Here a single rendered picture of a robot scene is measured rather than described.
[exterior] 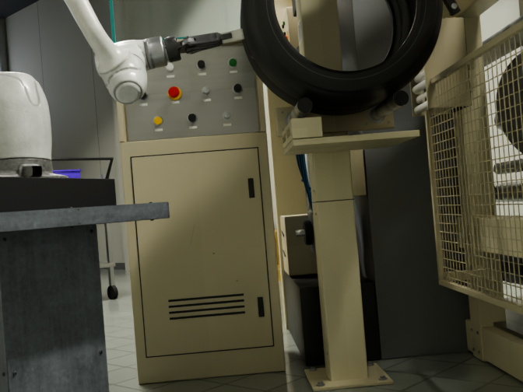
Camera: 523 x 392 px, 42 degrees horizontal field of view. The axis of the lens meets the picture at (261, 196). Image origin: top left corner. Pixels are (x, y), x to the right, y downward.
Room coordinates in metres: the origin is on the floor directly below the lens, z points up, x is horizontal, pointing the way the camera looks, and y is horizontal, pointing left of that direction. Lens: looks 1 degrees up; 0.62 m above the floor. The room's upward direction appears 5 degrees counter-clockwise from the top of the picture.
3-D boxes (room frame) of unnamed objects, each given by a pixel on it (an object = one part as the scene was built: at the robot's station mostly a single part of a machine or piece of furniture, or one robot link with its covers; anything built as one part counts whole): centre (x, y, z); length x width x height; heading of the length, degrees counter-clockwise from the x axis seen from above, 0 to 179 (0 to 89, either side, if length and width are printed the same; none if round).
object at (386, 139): (2.14, -0.28, 0.80); 0.37 x 0.36 x 0.02; 93
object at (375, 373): (2.40, -0.25, 0.01); 0.27 x 0.27 x 0.02; 3
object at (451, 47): (2.38, -0.65, 1.05); 0.20 x 0.15 x 0.30; 3
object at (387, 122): (2.32, -0.27, 0.90); 0.40 x 0.03 x 0.10; 93
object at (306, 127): (2.14, -0.14, 0.83); 0.36 x 0.09 x 0.06; 3
